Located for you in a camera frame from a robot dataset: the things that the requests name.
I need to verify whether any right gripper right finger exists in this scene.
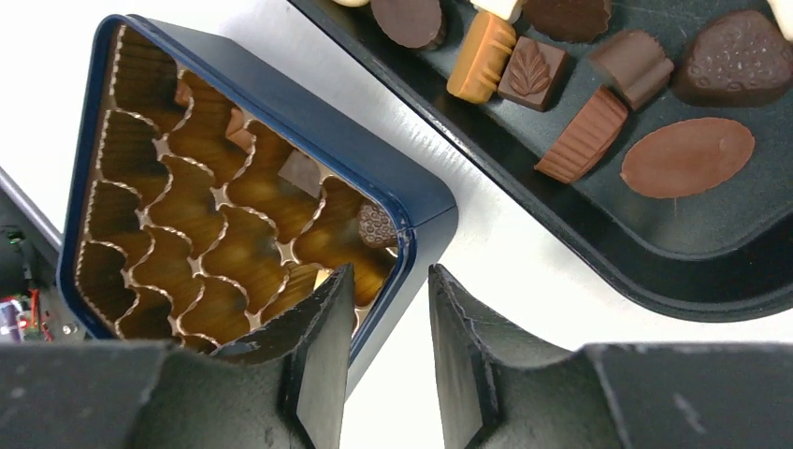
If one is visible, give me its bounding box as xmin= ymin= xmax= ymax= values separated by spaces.
xmin=428 ymin=264 xmax=792 ymax=448

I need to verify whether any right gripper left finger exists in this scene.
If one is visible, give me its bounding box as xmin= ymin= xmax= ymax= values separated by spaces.
xmin=1 ymin=264 xmax=353 ymax=448

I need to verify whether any blue chocolate box with insert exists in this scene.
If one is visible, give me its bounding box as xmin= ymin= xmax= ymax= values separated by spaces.
xmin=56 ymin=15 xmax=458 ymax=389

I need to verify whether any black chocolate tray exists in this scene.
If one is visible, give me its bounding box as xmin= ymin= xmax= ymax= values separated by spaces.
xmin=296 ymin=1 xmax=792 ymax=322

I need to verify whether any caramel square chocolate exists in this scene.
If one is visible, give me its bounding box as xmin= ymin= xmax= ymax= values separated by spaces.
xmin=446 ymin=11 xmax=517 ymax=104

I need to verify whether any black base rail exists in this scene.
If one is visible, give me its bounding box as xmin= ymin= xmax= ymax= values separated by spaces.
xmin=1 ymin=171 xmax=87 ymax=344

